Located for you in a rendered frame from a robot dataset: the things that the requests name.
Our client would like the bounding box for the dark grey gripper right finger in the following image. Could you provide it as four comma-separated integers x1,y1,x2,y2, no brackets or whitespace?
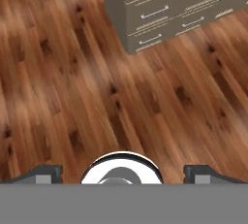
182,164,244,185

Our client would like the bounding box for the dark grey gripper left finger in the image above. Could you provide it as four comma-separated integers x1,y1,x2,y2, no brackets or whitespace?
4,164,64,185

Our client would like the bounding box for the white round disc black rim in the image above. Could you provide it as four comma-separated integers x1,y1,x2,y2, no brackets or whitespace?
79,150,165,185

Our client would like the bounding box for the grey-brown drawer cabinet run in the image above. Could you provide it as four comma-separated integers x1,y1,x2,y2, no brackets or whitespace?
99,0,248,55

